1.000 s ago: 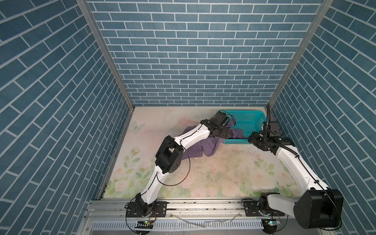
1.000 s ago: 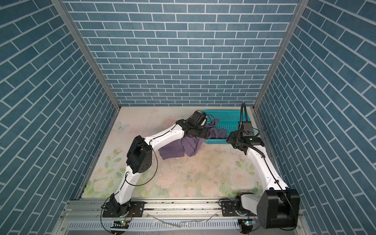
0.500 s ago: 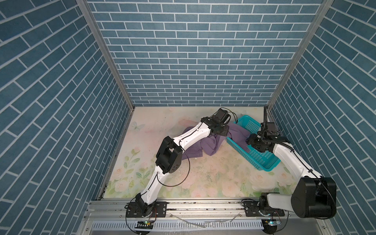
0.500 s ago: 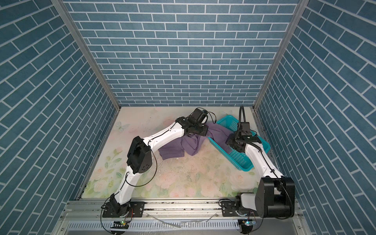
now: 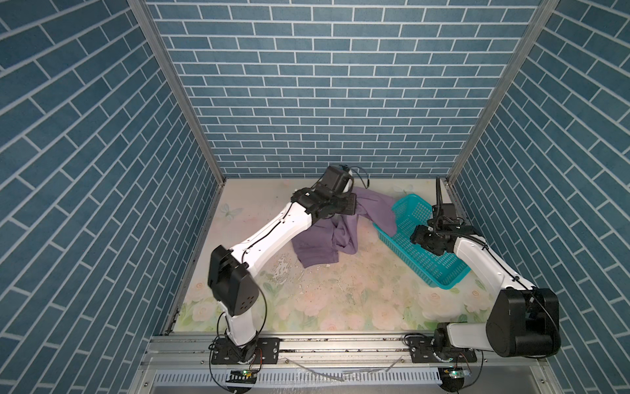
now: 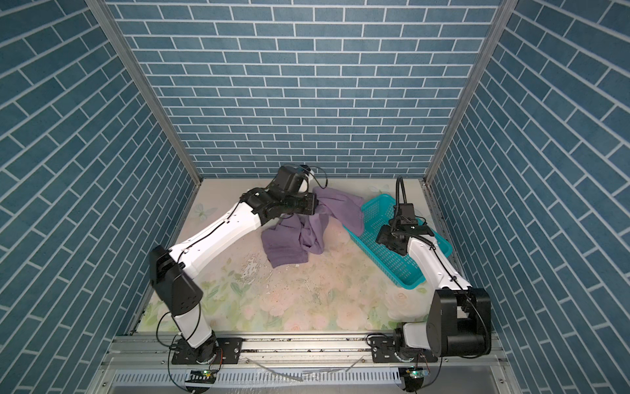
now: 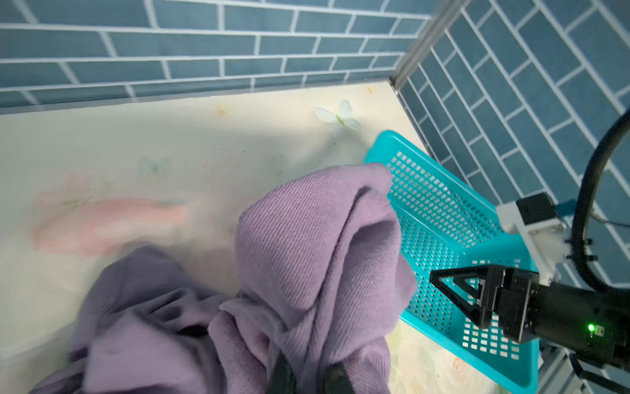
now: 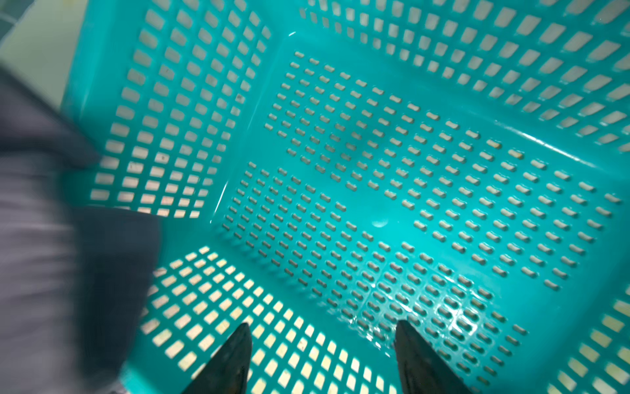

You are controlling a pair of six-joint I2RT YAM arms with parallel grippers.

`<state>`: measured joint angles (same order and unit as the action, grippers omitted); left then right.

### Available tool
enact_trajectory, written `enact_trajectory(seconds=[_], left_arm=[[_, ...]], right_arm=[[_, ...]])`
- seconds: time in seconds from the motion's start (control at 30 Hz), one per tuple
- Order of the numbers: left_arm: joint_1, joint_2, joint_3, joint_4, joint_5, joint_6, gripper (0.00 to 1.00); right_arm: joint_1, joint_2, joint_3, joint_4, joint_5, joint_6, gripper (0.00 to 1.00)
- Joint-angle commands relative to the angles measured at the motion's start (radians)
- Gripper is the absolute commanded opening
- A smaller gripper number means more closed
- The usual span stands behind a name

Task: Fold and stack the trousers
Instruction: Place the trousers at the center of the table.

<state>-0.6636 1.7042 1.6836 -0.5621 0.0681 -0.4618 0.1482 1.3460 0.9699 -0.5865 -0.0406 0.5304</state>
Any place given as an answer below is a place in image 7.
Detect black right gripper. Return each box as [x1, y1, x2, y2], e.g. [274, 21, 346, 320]
[429, 265, 539, 342]

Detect right corner aluminium post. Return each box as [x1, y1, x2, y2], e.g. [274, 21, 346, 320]
[390, 0, 470, 92]

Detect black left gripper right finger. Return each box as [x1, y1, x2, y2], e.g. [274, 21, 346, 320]
[323, 362, 355, 394]

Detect teal plastic basket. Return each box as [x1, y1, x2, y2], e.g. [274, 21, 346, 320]
[365, 131, 539, 393]

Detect purple trousers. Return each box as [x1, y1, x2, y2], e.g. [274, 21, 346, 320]
[34, 164, 416, 393]

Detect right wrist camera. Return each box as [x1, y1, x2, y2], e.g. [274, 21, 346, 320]
[496, 192, 569, 286]

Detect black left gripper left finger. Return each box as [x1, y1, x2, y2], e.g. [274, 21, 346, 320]
[267, 354, 296, 394]

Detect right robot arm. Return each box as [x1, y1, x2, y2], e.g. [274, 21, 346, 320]
[430, 264, 629, 370]

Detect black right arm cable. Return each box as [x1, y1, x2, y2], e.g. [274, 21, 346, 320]
[570, 107, 630, 294]

